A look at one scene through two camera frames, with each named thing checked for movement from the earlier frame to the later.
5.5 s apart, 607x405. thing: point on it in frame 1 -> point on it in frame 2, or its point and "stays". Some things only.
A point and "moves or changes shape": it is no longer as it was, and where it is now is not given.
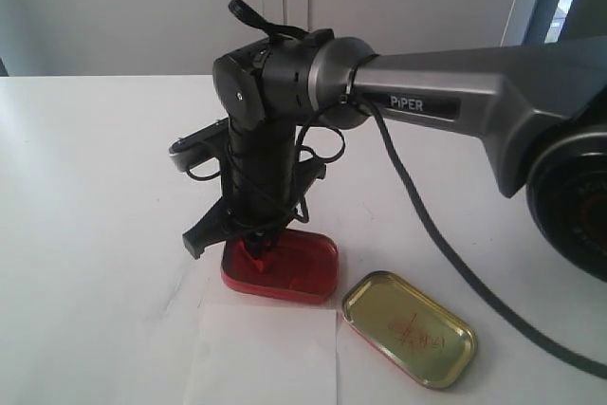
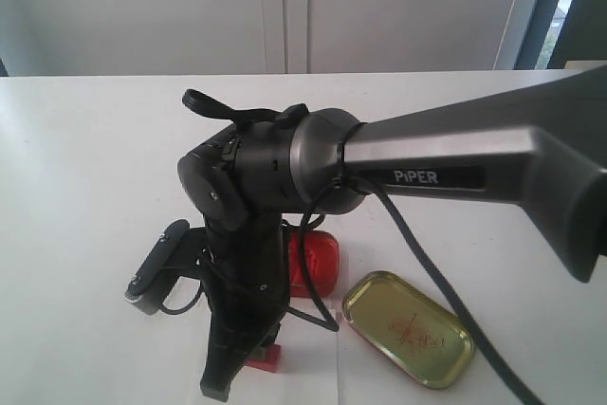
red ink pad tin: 303,267 stays
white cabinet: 167,12 stays
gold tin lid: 436,349 stays
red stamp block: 248,266 moves or changes shape
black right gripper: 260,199 -> 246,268
